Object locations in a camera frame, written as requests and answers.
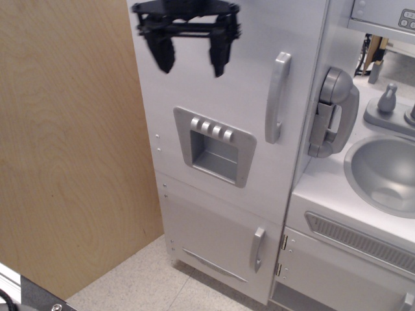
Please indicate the grey fridge door handle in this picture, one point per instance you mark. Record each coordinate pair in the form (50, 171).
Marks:
(279, 76)

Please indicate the lower brass door hinge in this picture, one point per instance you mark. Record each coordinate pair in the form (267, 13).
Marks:
(278, 269)

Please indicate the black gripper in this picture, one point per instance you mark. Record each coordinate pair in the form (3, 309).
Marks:
(161, 20)

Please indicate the grey toy microwave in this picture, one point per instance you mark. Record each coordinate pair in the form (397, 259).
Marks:
(372, 15)

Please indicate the white toy fridge door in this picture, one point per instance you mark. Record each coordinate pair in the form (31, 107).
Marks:
(237, 98)

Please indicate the wooden sticks behind counter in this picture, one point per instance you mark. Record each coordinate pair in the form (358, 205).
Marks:
(373, 52)

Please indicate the brass door hinge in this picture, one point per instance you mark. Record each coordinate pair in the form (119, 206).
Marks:
(278, 269)
(283, 242)

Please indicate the grey lower door handle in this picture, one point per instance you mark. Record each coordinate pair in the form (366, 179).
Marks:
(255, 261)

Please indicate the upper brass door hinge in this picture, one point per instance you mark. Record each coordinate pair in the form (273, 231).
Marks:
(283, 242)

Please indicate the white lower freezer door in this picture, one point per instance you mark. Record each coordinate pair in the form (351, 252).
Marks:
(215, 237)

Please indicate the grey ice dispenser panel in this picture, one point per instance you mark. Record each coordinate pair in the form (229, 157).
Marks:
(215, 148)

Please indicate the grey toy faucet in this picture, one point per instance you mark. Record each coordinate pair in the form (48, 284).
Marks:
(386, 112)

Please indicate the grey toy sink basin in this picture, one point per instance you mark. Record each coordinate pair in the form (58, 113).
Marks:
(380, 169)

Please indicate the grey toy telephone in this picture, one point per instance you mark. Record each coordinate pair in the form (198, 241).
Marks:
(335, 116)

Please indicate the grey vent grille panel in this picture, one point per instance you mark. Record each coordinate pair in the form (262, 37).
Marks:
(362, 242)

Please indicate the black metal equipment base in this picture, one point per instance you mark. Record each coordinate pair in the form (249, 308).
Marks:
(20, 293)

